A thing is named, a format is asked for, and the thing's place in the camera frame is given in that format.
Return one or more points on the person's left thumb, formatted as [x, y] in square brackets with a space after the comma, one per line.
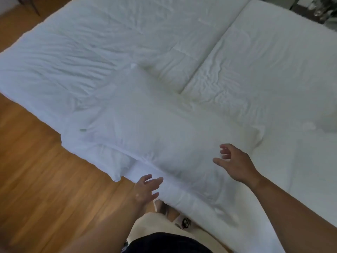
[155, 196]

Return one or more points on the person's right hand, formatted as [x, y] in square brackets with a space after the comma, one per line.
[241, 165]

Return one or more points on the person's right forearm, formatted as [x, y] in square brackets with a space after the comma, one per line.
[294, 216]

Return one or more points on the person's right middle finger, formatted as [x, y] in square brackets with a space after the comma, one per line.
[227, 147]

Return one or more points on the person's right thumb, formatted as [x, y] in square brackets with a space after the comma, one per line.
[221, 163]

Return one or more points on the white duvet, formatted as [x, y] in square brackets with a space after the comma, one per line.
[92, 44]

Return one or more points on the person's left middle finger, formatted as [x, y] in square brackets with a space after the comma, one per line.
[146, 179]

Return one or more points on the black and white patterned slipper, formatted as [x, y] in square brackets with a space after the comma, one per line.
[183, 222]

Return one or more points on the white mattress sheet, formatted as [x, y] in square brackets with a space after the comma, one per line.
[276, 76]

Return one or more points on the clear glass items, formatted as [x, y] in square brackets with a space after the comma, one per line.
[322, 6]

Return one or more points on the white pillow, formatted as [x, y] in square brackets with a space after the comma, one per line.
[158, 123]

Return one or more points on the person's dark shorts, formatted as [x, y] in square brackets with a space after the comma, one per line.
[168, 243]

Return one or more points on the dark wooden furniture leg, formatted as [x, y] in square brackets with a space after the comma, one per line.
[30, 3]

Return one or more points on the dark side table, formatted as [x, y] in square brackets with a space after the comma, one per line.
[305, 9]

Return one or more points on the person's left hand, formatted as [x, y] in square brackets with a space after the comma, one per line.
[144, 191]

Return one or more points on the person's left forearm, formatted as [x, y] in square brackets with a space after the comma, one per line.
[105, 229]

